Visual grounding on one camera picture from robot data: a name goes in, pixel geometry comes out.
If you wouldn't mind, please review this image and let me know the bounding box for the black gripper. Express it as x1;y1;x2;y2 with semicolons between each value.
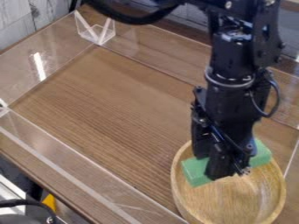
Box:
191;67;274;180

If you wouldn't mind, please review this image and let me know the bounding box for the green rectangular block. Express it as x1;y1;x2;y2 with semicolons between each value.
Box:
181;139;273;187

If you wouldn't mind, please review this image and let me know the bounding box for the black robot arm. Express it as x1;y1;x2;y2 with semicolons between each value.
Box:
86;0;286;180

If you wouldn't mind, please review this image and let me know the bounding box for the light wooden bowl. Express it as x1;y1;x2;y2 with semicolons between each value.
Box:
171;143;286;224

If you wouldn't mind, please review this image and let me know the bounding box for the black device with yellow label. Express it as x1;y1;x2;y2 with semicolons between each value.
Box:
0;157;71;224

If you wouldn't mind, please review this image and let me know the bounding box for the clear acrylic tray enclosure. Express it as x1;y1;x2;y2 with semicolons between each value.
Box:
0;16;299;224

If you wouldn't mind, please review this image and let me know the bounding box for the black cable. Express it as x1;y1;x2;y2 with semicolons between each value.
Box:
0;199;59;224

